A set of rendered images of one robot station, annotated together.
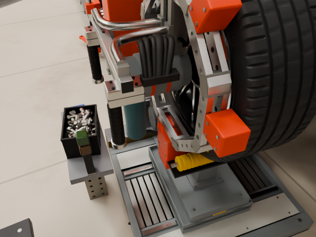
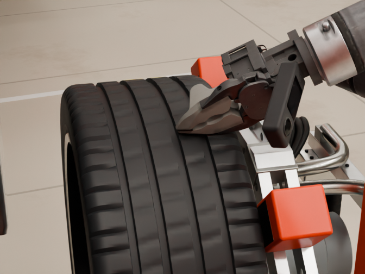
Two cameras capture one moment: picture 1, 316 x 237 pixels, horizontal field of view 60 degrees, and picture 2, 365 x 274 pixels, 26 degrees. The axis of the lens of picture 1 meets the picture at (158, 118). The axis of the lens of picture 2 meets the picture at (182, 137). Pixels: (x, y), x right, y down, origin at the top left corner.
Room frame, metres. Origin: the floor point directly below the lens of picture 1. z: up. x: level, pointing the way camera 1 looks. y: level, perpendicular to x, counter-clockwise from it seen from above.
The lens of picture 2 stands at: (1.92, -0.03, 1.66)
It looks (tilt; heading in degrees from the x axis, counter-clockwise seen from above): 27 degrees down; 187
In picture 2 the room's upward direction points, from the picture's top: straight up
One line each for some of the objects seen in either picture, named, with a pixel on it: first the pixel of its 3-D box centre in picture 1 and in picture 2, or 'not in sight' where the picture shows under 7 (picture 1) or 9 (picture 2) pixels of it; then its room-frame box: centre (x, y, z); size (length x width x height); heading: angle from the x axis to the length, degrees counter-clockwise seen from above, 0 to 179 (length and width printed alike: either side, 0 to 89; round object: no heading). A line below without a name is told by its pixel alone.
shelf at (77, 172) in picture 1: (84, 139); not in sight; (0.85, 0.33, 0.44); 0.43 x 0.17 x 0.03; 19
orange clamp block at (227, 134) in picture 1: (225, 132); not in sight; (0.48, -0.16, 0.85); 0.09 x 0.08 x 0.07; 19
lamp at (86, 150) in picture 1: (84, 147); not in sight; (0.67, 0.26, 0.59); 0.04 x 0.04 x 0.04; 19
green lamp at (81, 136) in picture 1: (82, 137); not in sight; (0.67, 0.26, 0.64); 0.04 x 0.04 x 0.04; 19
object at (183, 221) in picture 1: (195, 176); not in sight; (0.88, -0.20, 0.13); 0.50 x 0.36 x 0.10; 19
